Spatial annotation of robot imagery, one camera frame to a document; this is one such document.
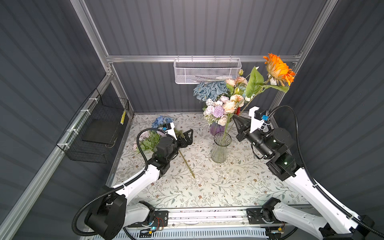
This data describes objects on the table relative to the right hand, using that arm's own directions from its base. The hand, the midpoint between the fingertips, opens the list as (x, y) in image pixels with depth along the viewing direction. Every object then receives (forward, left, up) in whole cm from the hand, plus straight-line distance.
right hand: (236, 117), depth 60 cm
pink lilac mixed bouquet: (+11, +48, -32) cm, 59 cm away
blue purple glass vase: (+23, +4, -35) cm, 42 cm away
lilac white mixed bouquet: (+14, +7, -10) cm, 19 cm away
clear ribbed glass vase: (+7, +3, -26) cm, 27 cm away
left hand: (+7, +22, -18) cm, 29 cm away
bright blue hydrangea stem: (+25, +43, -31) cm, 58 cm away
